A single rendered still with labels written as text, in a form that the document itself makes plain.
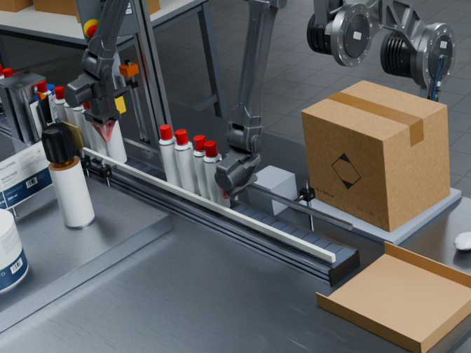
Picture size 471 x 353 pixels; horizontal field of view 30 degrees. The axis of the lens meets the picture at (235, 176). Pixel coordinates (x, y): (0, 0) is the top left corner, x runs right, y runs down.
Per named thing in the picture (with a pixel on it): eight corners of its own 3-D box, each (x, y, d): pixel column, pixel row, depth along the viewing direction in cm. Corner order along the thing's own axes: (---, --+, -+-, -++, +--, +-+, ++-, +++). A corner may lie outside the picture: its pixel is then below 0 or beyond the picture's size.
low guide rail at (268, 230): (83, 153, 285) (81, 148, 284) (85, 152, 286) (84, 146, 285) (332, 262, 211) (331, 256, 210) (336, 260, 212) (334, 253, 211)
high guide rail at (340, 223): (97, 130, 287) (96, 126, 286) (100, 128, 287) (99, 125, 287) (350, 230, 213) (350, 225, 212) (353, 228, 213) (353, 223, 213)
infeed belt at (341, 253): (0, 129, 327) (-3, 119, 325) (19, 120, 332) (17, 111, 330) (334, 281, 214) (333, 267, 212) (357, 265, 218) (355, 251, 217)
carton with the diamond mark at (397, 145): (310, 196, 249) (300, 110, 236) (370, 162, 260) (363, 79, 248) (390, 232, 227) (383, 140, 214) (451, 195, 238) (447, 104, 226)
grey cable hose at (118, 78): (113, 92, 279) (99, 30, 269) (123, 88, 281) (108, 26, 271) (120, 95, 276) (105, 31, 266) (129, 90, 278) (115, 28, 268)
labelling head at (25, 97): (15, 153, 296) (-6, 82, 284) (48, 137, 303) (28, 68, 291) (37, 163, 287) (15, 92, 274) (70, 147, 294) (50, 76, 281)
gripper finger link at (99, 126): (103, 148, 261) (97, 119, 256) (89, 141, 265) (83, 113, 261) (121, 139, 264) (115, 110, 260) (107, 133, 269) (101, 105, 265)
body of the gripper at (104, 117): (104, 125, 255) (99, 101, 252) (83, 117, 262) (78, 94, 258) (121, 116, 259) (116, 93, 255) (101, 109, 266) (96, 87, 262)
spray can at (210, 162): (209, 208, 246) (196, 143, 236) (224, 201, 248) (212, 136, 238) (219, 215, 242) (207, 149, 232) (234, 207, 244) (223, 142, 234)
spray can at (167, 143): (165, 190, 258) (151, 128, 249) (179, 182, 261) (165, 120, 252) (176, 195, 255) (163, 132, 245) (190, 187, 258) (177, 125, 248)
